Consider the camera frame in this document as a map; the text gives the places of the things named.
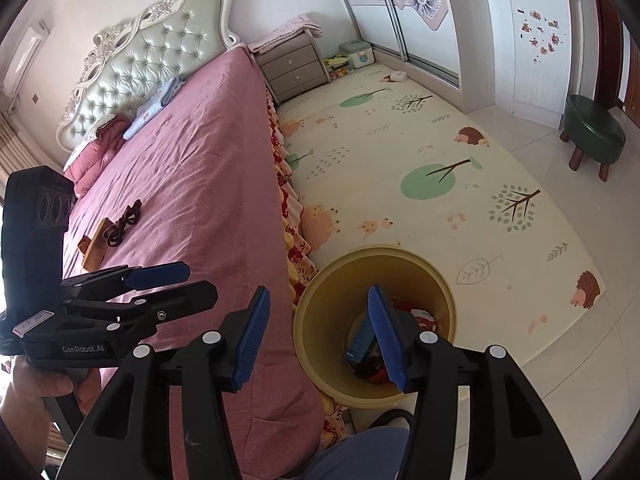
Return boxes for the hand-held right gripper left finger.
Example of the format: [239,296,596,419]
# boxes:
[75,286,273,480]

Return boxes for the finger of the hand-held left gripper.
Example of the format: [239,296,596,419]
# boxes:
[61,261,191,306]
[64,280,219,333]

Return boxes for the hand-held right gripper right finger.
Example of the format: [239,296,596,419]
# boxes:
[366,284,583,480]

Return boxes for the blue packet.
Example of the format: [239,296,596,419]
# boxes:
[346,317,377,363]

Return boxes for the red and white snack packet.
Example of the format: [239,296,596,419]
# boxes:
[407,305,438,333]

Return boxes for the yellow waste bin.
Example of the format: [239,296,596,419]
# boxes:
[292,245,458,408]

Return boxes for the person's left hand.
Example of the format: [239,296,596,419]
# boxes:
[0,357,103,438]

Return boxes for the brown cardboard box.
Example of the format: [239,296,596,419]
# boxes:
[82,217,118,272]

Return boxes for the beige curtain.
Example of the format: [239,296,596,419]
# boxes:
[0,110,26,201]

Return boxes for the patterned bed skirt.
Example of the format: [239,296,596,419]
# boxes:
[265,92,361,453]

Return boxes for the folded pink quilt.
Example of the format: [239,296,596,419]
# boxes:
[62,112,133,198]

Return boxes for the person's trouser leg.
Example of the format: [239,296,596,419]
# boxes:
[300,425,411,480]

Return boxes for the light blue folded cloth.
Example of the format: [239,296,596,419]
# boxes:
[122,77,186,141]

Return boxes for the cream tree-print play mat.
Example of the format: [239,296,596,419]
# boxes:
[272,67,606,376]

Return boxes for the green tufted headboard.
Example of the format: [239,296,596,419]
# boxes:
[55,0,241,151]

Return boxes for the grey nightstand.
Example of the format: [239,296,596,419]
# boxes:
[255,35,331,106]

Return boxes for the yellow and green toys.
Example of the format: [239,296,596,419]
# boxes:
[322,55,351,81]

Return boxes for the pink patterned cloth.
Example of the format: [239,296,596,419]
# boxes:
[247,12,323,53]

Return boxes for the green and white storage box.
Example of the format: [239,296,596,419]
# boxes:
[339,40,375,71]

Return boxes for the white cabinet with stickers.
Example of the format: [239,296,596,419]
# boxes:
[477,0,583,131]

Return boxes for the green round stool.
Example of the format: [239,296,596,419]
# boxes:
[559,94,627,183]

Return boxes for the white floral sliding wardrobe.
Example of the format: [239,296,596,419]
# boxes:
[325,0,481,86]

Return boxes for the brown door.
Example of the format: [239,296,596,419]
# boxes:
[592,0,640,126]

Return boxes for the dark cord bundle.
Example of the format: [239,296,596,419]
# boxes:
[106,199,144,250]

